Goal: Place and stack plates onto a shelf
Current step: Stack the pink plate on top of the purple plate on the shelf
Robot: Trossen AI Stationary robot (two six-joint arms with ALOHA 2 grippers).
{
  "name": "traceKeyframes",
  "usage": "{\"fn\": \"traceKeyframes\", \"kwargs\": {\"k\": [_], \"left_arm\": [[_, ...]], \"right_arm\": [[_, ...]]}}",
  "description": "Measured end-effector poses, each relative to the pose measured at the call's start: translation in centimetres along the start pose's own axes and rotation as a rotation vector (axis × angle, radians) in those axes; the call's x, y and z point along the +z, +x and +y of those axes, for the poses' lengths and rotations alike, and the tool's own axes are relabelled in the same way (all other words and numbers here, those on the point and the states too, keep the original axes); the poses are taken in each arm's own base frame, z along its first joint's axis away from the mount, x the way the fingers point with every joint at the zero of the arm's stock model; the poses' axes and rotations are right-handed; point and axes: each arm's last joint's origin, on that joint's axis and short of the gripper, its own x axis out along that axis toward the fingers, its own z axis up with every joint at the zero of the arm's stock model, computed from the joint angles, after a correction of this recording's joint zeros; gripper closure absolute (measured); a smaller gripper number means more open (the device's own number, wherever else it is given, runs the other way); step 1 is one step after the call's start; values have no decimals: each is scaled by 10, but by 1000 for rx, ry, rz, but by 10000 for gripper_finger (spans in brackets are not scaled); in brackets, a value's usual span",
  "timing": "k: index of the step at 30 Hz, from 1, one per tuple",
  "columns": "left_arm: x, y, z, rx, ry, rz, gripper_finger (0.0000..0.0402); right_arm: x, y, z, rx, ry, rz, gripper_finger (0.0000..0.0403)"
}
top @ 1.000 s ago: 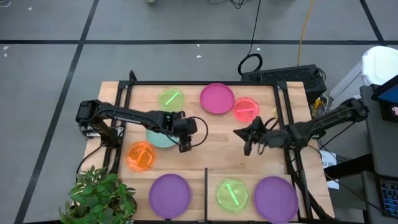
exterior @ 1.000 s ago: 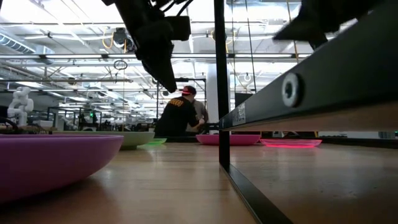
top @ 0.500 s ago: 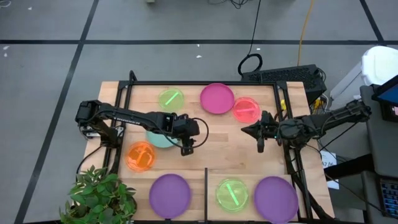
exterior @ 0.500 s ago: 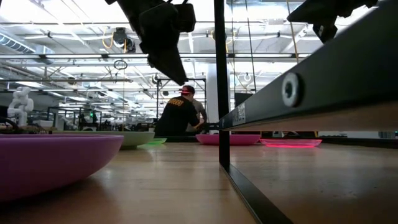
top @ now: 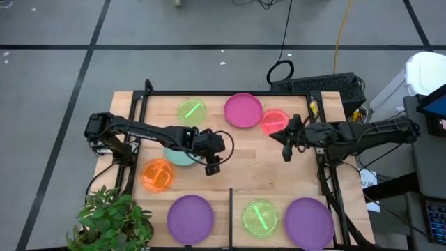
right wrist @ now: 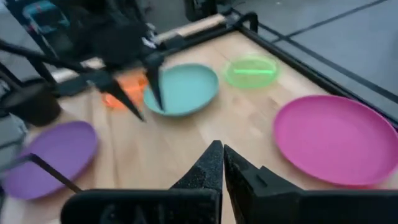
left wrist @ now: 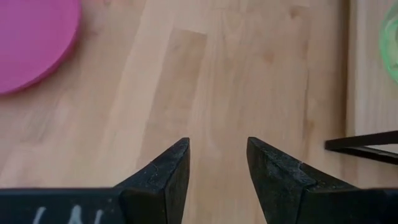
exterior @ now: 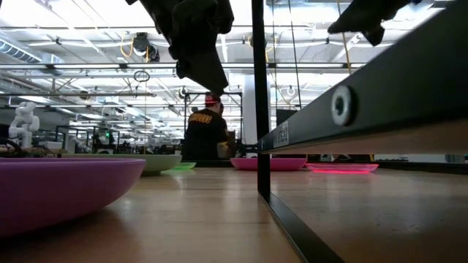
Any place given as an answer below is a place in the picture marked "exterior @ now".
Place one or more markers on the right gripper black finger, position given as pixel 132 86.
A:
pixel 347 22
pixel 374 36

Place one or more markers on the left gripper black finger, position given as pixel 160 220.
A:
pixel 204 73

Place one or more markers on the small translucent green plate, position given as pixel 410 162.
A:
pixel 184 167

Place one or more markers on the large mint green plate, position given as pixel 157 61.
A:
pixel 157 164

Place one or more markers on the large pink plastic plate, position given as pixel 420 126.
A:
pixel 285 164

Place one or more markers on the small translucent red plate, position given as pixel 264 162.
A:
pixel 340 168

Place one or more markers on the large purple plastic plate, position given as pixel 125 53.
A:
pixel 55 190

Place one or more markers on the silver shelf bolt washer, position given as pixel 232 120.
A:
pixel 342 95

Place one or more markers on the white shelf label sticker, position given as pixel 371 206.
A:
pixel 281 134

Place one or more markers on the red and black cap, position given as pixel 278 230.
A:
pixel 211 99

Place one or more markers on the black ceiling-hung device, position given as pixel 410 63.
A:
pixel 142 44

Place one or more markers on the person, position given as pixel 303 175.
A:
pixel 204 139

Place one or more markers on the dark background panel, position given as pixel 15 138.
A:
pixel 286 117

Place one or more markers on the dark background workstation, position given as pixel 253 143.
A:
pixel 109 140

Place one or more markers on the white robot figure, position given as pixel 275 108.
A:
pixel 23 124

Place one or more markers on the black metal frame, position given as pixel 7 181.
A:
pixel 261 109

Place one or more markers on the grey ventilation duct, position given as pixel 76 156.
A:
pixel 14 51

